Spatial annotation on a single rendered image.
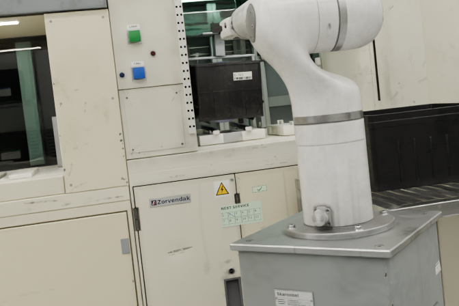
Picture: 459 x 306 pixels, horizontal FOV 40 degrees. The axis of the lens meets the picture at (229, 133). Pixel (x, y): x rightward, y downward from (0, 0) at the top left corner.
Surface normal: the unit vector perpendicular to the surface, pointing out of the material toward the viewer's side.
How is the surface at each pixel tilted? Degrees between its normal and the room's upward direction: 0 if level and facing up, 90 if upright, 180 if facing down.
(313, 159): 90
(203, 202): 90
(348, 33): 126
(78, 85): 90
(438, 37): 90
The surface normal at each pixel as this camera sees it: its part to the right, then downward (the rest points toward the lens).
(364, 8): 0.31, -0.02
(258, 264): -0.55, 0.11
